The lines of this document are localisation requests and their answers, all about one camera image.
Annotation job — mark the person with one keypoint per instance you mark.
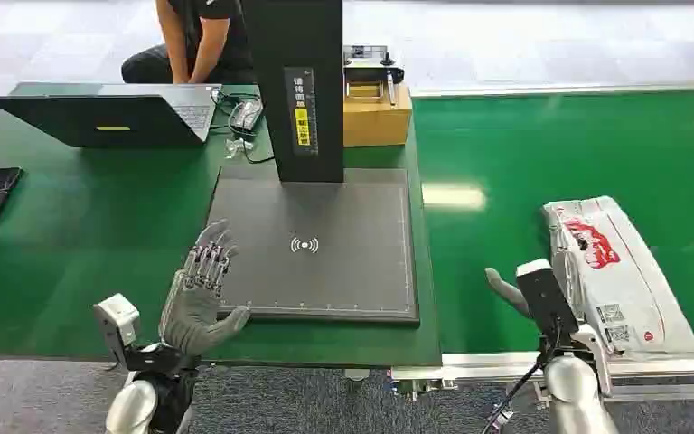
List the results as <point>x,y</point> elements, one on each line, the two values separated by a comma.
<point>203,42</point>

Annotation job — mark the brown cardboard box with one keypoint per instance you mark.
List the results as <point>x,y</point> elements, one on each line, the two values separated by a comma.
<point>377,123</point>

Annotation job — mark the grey open laptop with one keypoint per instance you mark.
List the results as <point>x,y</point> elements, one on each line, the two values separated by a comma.
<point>113,120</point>

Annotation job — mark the green conveyor belt with frame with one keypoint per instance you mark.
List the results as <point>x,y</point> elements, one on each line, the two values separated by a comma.
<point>532,150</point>

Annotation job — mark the white grey plastic parcel bag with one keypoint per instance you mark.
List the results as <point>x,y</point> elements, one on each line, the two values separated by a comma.
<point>622,281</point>

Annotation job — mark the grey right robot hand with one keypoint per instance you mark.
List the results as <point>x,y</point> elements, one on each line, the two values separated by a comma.
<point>505,290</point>

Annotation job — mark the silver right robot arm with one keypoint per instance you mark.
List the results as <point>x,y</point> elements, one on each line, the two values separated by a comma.
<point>574,389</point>

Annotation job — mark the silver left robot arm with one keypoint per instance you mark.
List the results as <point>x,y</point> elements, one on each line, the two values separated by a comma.
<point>137,404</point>

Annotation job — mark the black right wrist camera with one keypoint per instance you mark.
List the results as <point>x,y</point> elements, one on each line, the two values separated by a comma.
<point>547,299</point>

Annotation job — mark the clear plastic wrapper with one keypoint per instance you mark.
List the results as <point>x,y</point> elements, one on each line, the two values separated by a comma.
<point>238,147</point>

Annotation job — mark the grey remote controller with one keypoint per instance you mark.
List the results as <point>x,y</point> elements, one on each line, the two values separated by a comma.
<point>366,75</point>

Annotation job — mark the black scanner stand with base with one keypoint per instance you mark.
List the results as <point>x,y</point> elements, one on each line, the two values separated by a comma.
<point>323,257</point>

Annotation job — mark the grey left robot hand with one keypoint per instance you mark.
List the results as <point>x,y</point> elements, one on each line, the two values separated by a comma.
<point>194,317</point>

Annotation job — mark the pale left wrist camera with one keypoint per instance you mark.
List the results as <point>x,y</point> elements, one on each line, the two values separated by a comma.
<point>116,320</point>

